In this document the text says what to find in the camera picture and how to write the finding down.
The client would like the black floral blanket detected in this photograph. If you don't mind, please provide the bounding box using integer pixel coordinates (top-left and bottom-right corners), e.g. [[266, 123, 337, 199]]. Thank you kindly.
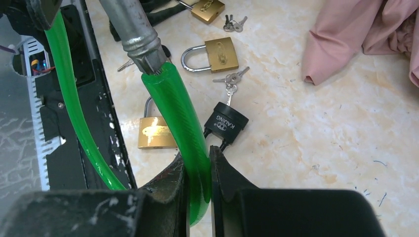
[[100, 0, 197, 42]]

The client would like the pink cloth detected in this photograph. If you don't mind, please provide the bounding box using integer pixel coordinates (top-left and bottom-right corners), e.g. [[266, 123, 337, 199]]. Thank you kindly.
[[302, 0, 419, 85]]

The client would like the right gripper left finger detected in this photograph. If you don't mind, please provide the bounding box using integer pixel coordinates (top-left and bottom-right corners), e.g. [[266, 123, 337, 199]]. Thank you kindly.
[[0, 155, 190, 237]]

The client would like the black padlock with keys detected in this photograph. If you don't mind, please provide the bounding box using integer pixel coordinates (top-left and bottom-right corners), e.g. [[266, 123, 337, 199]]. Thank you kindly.
[[204, 102, 249, 152]]

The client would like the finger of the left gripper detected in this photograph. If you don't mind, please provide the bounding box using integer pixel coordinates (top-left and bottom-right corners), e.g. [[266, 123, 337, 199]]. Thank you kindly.
[[25, 0, 62, 31]]

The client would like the brass padlock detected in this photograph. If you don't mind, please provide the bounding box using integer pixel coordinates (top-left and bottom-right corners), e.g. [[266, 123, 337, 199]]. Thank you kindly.
[[180, 37, 251, 107], [177, 0, 248, 32], [137, 97, 177, 149]]

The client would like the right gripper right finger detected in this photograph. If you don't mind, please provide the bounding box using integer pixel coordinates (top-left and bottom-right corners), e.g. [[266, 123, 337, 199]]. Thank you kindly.
[[209, 146, 385, 237]]

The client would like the green cable lock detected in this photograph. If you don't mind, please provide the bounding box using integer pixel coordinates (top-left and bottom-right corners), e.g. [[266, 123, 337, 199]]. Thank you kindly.
[[45, 9, 211, 225]]

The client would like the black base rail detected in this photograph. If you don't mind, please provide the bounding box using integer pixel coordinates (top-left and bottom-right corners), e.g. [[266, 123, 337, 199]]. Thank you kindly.
[[17, 0, 137, 190]]

